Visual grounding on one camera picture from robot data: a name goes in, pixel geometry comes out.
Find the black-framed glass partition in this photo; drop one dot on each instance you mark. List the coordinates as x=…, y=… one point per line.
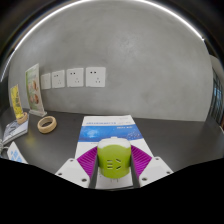
x=218, y=96

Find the white and blue book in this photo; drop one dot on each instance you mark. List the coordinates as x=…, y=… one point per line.
x=110, y=128

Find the white blank wall plate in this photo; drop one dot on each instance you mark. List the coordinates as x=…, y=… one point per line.
x=45, y=81

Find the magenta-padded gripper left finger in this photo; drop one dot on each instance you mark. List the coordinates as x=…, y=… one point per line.
x=75, y=171

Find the beige tape roll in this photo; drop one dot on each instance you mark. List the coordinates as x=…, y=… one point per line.
x=39, y=126

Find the green and white charger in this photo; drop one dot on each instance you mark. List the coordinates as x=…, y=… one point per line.
x=113, y=158

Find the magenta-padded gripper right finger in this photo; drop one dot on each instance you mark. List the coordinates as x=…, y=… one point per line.
x=153, y=170

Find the large acrylic brochure stand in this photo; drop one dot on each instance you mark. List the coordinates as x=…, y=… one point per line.
x=33, y=86

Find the ceiling light strip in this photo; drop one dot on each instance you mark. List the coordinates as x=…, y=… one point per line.
x=33, y=28

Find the grey booklet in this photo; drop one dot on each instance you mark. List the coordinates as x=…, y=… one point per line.
x=13, y=130

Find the small card on wooden base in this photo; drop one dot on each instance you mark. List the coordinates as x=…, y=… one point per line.
x=16, y=100

